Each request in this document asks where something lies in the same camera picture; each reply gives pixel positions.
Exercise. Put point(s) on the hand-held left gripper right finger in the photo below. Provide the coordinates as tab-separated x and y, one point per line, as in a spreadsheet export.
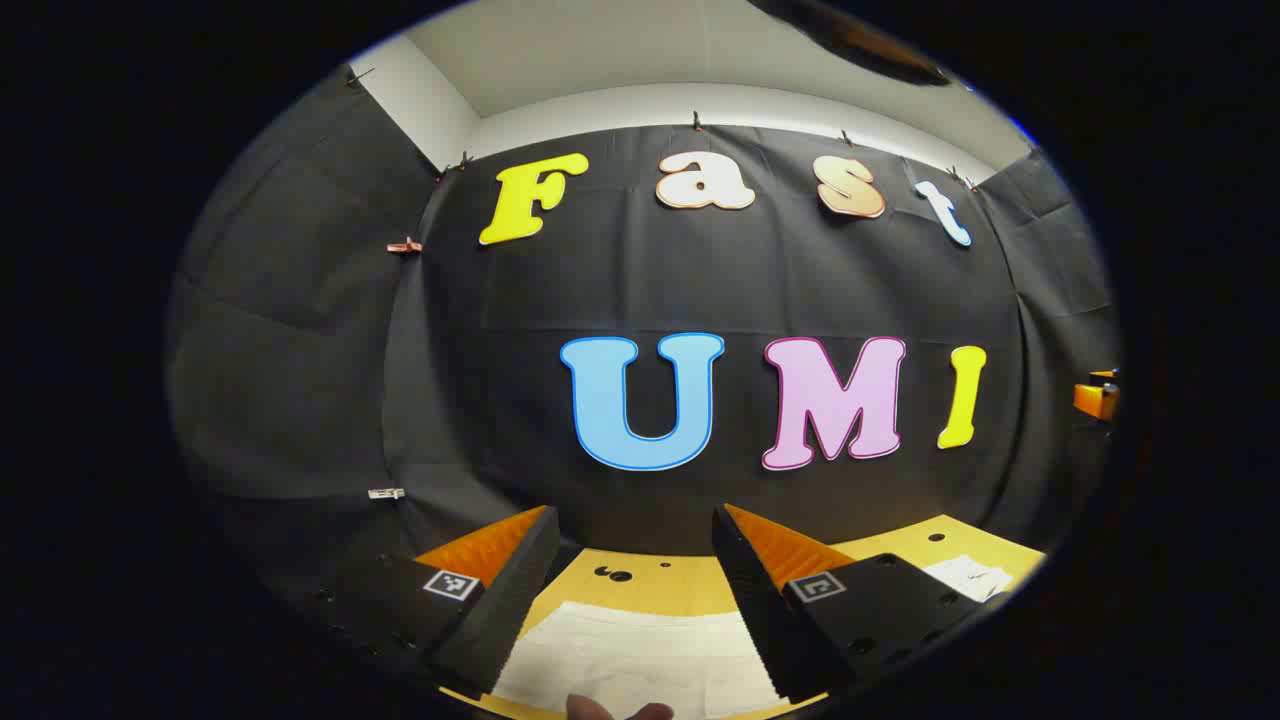
765	610

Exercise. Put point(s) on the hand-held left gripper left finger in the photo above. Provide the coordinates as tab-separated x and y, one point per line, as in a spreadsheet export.
510	600

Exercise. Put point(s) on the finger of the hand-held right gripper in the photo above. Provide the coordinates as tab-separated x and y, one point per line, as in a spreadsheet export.
1096	398

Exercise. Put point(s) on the white jeans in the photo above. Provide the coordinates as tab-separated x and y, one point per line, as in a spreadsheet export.
640	650

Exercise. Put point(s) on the small white tag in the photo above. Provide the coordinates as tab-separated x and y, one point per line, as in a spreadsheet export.
385	493

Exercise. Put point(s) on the black backdrop cloth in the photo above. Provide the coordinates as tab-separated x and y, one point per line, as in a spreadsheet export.
700	280

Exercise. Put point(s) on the orange cloth clip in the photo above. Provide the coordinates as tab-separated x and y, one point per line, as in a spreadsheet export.
403	245

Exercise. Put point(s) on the dark blurred object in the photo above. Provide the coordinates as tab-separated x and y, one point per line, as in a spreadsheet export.
860	45

